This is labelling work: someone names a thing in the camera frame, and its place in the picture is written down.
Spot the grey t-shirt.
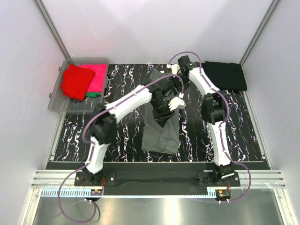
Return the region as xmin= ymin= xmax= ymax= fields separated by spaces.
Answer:
xmin=142 ymin=78 xmax=179 ymax=154

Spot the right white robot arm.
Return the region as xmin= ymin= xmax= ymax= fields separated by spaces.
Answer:
xmin=171 ymin=55 xmax=234 ymax=187

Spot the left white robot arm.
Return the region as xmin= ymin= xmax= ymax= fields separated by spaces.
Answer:
xmin=80 ymin=75 xmax=175 ymax=183

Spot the folded black t-shirt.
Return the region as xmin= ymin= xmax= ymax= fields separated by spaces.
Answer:
xmin=202 ymin=61 xmax=248 ymax=92

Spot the pink t-shirt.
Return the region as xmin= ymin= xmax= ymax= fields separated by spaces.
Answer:
xmin=79 ymin=64 xmax=107 ymax=93

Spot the green t-shirt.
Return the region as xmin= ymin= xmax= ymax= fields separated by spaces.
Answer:
xmin=86 ymin=92 xmax=101 ymax=98

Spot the clear plastic bin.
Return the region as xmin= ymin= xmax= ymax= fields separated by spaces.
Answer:
xmin=48 ymin=57 xmax=109 ymax=113

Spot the red t-shirt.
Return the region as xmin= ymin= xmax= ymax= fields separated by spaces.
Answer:
xmin=61 ymin=64 xmax=95 ymax=101

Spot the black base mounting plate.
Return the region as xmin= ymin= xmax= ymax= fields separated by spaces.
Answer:
xmin=74 ymin=171 xmax=240 ymax=196

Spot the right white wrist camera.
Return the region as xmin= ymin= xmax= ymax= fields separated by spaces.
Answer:
xmin=166 ymin=64 xmax=180 ymax=74

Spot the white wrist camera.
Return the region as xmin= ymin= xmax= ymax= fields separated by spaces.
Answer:
xmin=168 ymin=93 xmax=186 ymax=111
xmin=166 ymin=64 xmax=180 ymax=74

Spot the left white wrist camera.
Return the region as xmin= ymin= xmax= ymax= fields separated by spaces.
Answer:
xmin=168 ymin=93 xmax=186 ymax=111

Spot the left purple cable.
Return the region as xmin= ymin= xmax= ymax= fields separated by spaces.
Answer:
xmin=57 ymin=74 xmax=185 ymax=223

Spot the purple cable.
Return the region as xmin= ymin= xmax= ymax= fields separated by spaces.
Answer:
xmin=168 ymin=51 xmax=253 ymax=203
xmin=57 ymin=74 xmax=185 ymax=223

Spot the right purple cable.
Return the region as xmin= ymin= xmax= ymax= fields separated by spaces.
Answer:
xmin=168 ymin=51 xmax=253 ymax=203

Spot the slotted cable duct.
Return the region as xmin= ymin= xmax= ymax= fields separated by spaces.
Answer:
xmin=41 ymin=188 xmax=104 ymax=198

